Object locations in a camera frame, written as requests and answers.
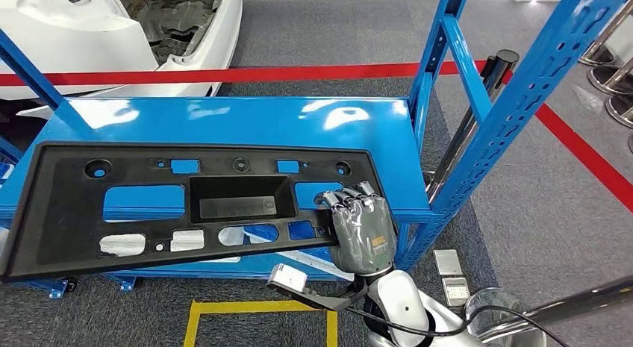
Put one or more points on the chrome barrier stanchion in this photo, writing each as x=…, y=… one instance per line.
x=583, y=300
x=623, y=110
x=608, y=80
x=596, y=55
x=631, y=143
x=455, y=147

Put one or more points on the silver floor socket plate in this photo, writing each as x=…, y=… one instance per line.
x=455, y=291
x=448, y=262

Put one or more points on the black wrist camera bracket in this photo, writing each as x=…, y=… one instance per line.
x=326, y=301

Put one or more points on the white car body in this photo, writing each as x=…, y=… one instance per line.
x=74, y=48

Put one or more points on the yellow tape square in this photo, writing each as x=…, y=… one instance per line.
x=247, y=306

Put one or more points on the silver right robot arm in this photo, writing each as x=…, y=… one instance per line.
x=400, y=300

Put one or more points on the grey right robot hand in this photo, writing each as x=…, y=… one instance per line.
x=366, y=231

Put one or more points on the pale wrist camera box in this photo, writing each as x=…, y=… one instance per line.
x=289, y=278

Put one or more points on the clear plastic wrapper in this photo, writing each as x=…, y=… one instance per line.
x=588, y=100

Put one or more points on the black plastic panel with cutouts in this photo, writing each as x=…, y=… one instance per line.
x=64, y=226

